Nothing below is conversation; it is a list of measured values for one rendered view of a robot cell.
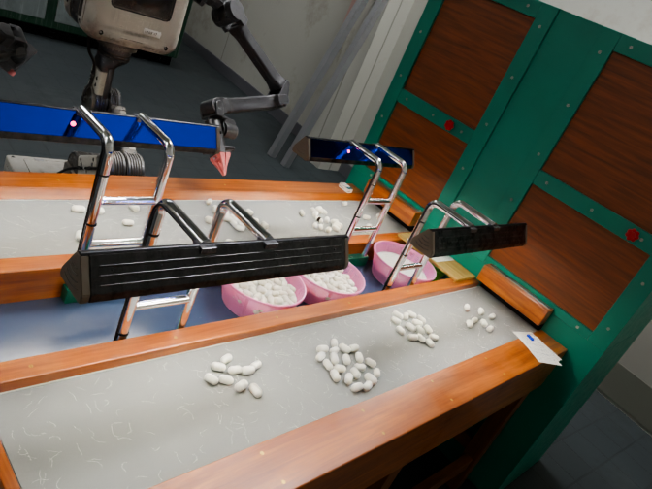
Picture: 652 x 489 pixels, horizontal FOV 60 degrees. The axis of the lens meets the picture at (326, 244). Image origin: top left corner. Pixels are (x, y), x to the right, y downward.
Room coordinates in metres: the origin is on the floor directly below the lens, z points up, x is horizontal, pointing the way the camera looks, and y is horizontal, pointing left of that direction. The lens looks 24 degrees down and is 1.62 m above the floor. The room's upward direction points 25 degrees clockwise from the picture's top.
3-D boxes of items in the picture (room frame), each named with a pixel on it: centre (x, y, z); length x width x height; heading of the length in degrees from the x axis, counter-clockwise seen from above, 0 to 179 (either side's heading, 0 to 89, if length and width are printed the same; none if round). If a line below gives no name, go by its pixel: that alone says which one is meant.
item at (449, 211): (1.78, -0.36, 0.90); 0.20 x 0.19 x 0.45; 143
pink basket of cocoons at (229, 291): (1.46, 0.12, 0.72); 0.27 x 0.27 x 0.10
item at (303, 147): (2.07, 0.02, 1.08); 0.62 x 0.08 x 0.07; 143
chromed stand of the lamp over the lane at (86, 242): (1.24, 0.54, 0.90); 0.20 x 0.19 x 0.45; 143
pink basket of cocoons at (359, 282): (1.69, -0.04, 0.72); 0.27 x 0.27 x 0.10
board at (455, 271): (2.22, -0.43, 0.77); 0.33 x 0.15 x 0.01; 53
